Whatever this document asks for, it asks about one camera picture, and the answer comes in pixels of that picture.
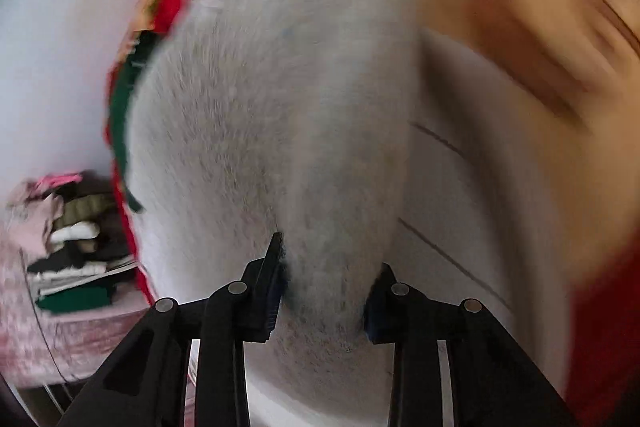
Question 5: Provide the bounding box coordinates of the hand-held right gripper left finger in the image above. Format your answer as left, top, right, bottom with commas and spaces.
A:
57, 232, 288, 427

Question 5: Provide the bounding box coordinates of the green garment with white stripes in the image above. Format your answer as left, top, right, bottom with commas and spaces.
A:
106, 31, 162, 214

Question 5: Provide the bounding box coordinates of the white diamond-pattern cloth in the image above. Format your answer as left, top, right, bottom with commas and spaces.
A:
190, 0, 637, 427

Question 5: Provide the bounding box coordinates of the white tweed jacket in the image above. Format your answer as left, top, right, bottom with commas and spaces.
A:
122, 0, 423, 427

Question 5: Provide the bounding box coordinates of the pink clothes hanger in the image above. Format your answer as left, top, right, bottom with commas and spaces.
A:
35, 173, 83, 188

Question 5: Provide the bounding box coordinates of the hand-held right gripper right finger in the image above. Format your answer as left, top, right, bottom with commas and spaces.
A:
362, 263, 581, 427

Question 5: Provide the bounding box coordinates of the pile of folded clothes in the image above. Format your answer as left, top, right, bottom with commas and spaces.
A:
5, 171, 140, 314

